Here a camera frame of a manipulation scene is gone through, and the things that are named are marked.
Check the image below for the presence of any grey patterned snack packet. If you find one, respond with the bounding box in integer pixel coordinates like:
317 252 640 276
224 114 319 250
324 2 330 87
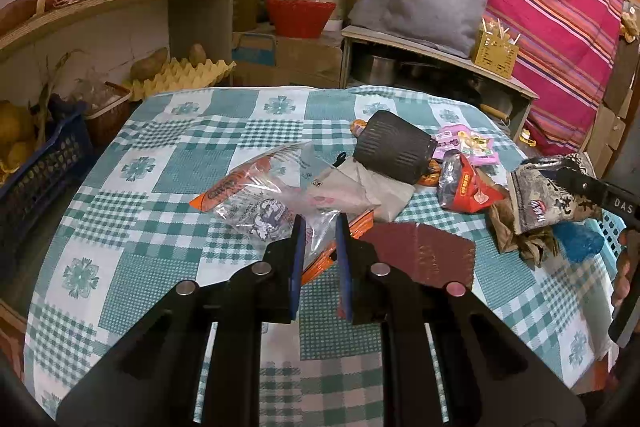
506 153 602 235

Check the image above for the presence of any clear orange plastic snack bag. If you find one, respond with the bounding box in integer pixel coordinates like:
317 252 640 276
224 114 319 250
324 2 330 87
190 142 373 283

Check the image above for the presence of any person's right hand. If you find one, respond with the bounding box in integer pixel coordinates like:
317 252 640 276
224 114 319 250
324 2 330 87
611 229 639 308

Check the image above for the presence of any light blue laundry basket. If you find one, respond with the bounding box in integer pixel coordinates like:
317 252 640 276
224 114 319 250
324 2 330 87
585 210 626 281

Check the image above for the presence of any blue plastic bag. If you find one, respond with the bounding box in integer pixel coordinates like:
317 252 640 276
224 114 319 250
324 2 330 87
552 222 604 263

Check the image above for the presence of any crumpled brown paper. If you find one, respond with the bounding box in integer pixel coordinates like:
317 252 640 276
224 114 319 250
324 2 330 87
487 199 561 268

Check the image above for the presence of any dark red sandpaper sheet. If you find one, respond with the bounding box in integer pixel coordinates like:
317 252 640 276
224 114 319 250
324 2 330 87
360 222 475 289

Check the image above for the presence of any pink snack packet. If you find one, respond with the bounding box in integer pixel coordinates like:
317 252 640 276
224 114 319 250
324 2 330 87
433 124 500 167

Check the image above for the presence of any red snack packet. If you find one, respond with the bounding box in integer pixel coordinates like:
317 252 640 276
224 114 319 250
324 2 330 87
436 152 504 213

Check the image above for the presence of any green checkered tablecloth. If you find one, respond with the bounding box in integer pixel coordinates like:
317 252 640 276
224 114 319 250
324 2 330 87
25 87 612 426

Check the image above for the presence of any yellow utensil holder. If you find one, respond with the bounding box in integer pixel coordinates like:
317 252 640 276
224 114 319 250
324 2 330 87
471 17 520 79

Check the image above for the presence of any dark blue plastic crate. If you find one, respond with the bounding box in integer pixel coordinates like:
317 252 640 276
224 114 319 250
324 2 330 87
1 98 96 257

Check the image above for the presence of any beige paper bag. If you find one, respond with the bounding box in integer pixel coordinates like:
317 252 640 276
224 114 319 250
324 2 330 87
307 157 416 222

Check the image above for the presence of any orange snack wrapper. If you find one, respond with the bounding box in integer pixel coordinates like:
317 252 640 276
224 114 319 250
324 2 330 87
349 119 368 138

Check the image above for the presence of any low wooden shelf unit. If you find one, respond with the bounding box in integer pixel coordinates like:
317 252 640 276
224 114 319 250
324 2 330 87
341 25 538 140

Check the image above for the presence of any grey fabric cover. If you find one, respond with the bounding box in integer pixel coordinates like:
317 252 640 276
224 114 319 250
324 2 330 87
348 0 487 58

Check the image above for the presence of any yellow egg tray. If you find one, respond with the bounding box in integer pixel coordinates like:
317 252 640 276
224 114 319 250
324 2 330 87
124 57 236 102

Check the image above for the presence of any brown potato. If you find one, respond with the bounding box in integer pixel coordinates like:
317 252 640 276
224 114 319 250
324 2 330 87
129 48 168 81

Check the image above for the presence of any cardboard box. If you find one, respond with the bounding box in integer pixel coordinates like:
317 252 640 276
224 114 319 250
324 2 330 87
232 31 343 89

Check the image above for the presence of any red plastic basket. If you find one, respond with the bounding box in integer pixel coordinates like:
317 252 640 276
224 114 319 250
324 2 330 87
265 0 336 39

